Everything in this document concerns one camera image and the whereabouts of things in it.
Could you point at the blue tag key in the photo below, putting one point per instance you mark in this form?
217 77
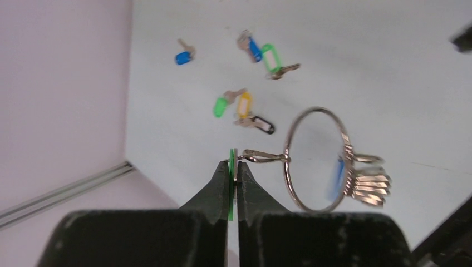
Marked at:
187 55
246 43
337 181

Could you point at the black tag key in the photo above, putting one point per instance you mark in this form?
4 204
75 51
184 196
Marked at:
256 122

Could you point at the green tag key loose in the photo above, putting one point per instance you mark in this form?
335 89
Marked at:
225 100

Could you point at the yellow tag key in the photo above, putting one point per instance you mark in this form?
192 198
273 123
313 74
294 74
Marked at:
244 105

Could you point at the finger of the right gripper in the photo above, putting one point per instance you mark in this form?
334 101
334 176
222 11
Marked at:
462 40

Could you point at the green outlined tag key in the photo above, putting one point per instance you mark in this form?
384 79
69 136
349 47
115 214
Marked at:
273 63

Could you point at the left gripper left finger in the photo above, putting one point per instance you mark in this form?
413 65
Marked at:
195 234

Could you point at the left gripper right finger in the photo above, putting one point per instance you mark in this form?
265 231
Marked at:
271 235

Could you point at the large silver keyring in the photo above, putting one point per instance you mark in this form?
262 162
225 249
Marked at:
315 140

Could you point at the left aluminium corner post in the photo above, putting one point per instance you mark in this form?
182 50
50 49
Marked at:
44 202

